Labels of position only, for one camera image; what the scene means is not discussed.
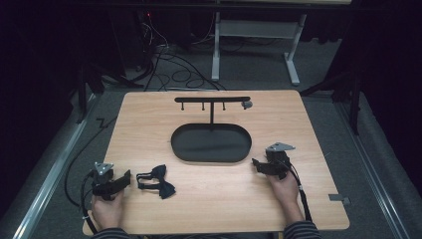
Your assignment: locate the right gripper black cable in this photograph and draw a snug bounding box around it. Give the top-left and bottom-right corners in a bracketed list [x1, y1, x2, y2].
[287, 163, 314, 223]

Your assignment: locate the grey metal bracket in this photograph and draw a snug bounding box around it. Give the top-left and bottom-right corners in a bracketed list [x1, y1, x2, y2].
[327, 193, 351, 206]

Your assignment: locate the black cable on floor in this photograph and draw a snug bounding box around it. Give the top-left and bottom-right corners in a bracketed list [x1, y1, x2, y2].
[64, 116, 117, 208]

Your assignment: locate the black bow tie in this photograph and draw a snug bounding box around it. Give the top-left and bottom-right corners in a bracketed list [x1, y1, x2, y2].
[135, 164, 177, 200]

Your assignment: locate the aluminium floor rail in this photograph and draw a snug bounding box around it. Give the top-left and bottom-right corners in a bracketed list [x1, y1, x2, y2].
[12, 93, 101, 239]
[332, 99, 414, 239]

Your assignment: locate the black metal stand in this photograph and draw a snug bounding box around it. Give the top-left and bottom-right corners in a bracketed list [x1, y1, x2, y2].
[300, 71, 362, 136]
[75, 63, 147, 125]

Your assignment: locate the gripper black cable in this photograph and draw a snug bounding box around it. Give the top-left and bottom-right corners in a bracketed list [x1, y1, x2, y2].
[79, 169, 100, 235]
[287, 163, 314, 223]

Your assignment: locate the white metal desk frame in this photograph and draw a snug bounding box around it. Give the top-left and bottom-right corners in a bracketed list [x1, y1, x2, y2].
[211, 11, 309, 87]

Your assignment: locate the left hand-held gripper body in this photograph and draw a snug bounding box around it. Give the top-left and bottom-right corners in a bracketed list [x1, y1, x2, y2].
[92, 161, 115, 201]

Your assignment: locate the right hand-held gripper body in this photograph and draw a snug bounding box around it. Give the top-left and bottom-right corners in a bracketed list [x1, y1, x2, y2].
[264, 141, 297, 181]

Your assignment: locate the person's right hand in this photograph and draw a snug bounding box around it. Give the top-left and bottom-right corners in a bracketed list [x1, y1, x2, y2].
[266, 170, 301, 209]

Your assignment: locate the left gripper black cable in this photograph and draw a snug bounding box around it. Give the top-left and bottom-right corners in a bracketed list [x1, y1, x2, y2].
[79, 169, 100, 235]

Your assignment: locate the tangle of black floor cables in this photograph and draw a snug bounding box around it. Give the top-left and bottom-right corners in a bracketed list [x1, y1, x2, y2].
[134, 13, 228, 93]

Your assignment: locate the black rack stand with tray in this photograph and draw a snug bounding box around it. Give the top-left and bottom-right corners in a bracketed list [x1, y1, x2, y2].
[170, 96, 253, 164]

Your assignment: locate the person's left hand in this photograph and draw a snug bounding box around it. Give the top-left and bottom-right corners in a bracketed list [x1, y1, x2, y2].
[91, 189, 125, 231]

